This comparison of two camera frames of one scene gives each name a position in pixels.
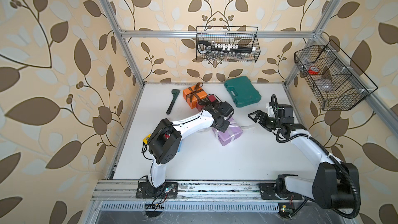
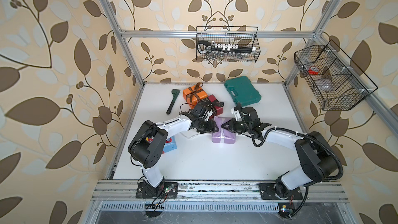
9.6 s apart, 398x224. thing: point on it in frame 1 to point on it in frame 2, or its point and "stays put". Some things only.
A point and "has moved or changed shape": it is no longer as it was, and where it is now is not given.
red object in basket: x=313 y=70 stays put
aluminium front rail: x=113 y=189 stays put
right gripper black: x=259 y=113 to x=231 y=125
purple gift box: x=233 y=130 has moved or changed shape
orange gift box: x=193 y=94 stays put
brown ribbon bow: x=198 y=88 stays put
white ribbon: x=231 y=126 has moved or changed shape
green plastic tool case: x=243 y=91 stays put
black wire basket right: x=338 y=83 stays put
